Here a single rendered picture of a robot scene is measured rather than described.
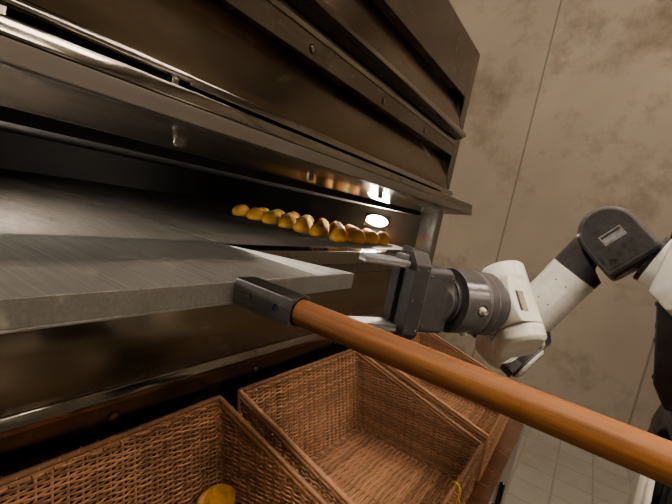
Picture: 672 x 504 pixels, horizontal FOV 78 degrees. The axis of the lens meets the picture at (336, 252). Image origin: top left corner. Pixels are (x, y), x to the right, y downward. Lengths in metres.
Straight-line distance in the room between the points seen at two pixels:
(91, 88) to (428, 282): 0.44
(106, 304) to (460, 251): 3.67
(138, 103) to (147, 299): 0.25
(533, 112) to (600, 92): 0.48
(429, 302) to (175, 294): 0.30
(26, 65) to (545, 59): 3.91
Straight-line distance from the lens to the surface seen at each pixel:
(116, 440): 0.87
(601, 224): 0.87
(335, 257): 1.23
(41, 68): 0.53
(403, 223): 2.01
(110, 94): 0.56
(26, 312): 0.40
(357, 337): 0.42
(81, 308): 0.42
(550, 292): 0.89
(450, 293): 0.55
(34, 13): 0.59
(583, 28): 4.22
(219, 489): 1.01
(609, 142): 3.91
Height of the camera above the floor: 1.32
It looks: 7 degrees down
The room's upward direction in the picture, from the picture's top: 11 degrees clockwise
